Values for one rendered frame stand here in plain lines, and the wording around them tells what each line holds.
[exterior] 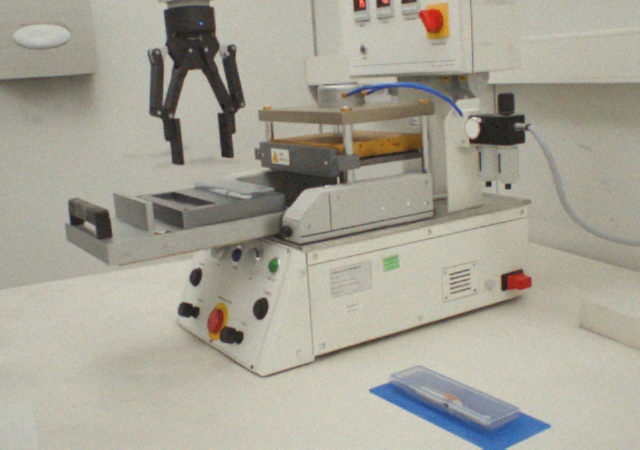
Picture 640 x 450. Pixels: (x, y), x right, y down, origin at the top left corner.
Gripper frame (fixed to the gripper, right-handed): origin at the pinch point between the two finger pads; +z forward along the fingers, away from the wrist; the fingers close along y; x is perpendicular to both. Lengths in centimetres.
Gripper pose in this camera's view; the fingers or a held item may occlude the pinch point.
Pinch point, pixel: (201, 143)
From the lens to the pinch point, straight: 121.0
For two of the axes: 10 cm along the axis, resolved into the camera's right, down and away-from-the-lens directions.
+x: 5.5, 1.2, -8.3
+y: -8.3, 1.6, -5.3
